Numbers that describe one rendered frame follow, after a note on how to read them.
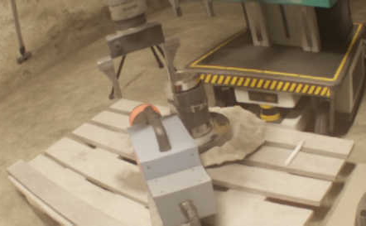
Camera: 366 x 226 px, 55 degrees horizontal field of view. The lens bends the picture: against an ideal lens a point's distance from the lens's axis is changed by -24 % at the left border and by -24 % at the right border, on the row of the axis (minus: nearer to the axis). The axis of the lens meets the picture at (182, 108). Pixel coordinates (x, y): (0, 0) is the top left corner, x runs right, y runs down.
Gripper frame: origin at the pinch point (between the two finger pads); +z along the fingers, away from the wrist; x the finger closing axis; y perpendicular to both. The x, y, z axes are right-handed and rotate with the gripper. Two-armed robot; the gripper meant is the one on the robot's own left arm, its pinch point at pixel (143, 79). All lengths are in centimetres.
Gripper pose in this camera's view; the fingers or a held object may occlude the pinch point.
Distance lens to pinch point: 106.2
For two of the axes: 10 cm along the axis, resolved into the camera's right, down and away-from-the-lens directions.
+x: 9.4, -2.9, 1.5
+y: 2.6, 3.6, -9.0
